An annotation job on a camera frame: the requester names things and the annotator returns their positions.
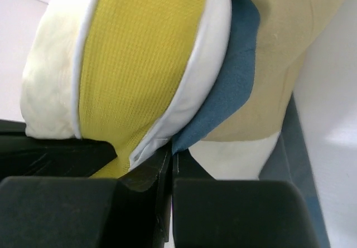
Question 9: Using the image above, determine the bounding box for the cream quilted pillow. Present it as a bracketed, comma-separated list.
[20, 0, 231, 178]

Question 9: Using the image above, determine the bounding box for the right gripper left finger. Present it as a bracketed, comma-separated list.
[1, 148, 171, 247]

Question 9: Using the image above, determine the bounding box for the blue beige patchwork pillowcase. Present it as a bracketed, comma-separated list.
[172, 0, 344, 247]

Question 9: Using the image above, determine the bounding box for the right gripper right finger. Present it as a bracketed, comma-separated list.
[172, 150, 319, 247]

